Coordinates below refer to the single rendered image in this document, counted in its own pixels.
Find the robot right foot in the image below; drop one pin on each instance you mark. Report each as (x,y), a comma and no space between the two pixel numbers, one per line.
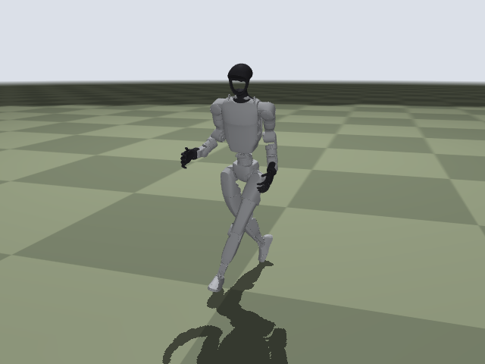
(263,251)

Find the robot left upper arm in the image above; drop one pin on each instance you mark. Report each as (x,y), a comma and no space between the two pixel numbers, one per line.
(267,111)

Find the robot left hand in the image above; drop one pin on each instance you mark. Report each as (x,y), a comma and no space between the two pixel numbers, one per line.
(271,171)

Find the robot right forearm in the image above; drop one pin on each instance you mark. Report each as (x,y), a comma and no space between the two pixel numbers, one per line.
(207,147)

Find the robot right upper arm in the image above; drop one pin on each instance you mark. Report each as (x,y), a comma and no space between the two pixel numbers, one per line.
(215,109)

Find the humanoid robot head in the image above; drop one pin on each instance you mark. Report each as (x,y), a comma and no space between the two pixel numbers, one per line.
(240,72)

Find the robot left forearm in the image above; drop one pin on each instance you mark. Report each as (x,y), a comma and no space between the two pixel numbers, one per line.
(271,150)

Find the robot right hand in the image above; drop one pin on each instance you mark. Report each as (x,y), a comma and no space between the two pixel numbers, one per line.
(188,155)

